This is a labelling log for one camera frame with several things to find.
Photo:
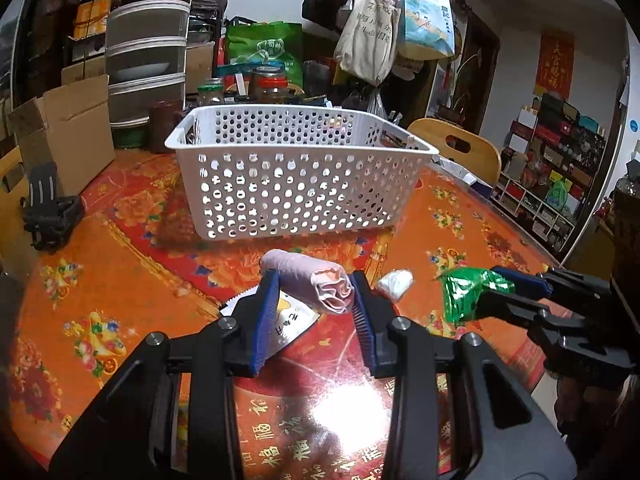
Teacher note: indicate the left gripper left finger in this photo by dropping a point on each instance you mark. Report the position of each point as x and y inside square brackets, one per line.
[168, 411]

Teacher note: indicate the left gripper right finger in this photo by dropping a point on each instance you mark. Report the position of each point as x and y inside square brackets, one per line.
[497, 430]

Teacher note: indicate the green foil packet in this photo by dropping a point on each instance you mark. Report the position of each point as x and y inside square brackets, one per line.
[462, 288]

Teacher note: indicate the white cloth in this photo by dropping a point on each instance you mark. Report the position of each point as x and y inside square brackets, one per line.
[394, 284]

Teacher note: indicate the pink cloth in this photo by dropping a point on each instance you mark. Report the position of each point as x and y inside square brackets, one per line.
[320, 284]

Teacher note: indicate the cluttered storage shelf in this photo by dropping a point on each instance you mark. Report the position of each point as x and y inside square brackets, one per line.
[548, 168]

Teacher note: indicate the right wooden chair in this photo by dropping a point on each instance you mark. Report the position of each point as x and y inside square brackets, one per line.
[465, 148]

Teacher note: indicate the wooden chair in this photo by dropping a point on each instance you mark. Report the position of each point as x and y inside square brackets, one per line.
[18, 257]
[465, 148]

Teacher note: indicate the left wooden chair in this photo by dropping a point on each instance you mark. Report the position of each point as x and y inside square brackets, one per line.
[18, 257]

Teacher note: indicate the black clamp stand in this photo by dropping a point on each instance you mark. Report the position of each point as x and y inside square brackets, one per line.
[49, 218]

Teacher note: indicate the white perforated plastic basket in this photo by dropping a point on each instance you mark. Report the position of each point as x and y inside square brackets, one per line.
[264, 170]

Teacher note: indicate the cardboard box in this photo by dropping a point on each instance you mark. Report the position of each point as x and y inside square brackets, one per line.
[69, 126]

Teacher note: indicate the brown ceramic mug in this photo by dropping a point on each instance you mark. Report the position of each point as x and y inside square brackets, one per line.
[163, 117]

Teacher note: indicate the blue illustrated tote bag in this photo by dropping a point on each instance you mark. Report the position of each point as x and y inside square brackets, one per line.
[426, 30]

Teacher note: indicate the beige canvas tote bag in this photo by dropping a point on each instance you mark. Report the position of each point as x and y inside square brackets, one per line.
[367, 46]

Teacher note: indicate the green-lidded glass jar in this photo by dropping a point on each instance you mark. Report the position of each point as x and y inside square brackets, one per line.
[211, 92]

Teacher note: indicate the red-lidded glass jar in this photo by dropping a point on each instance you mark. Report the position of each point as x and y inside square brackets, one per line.
[269, 84]

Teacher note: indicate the green shopping bag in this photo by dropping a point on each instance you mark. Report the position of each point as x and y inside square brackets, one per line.
[267, 42]

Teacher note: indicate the striped drawer tower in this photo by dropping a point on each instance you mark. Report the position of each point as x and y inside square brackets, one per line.
[145, 57]

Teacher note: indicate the red wall scroll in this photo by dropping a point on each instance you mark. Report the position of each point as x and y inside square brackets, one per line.
[555, 63]

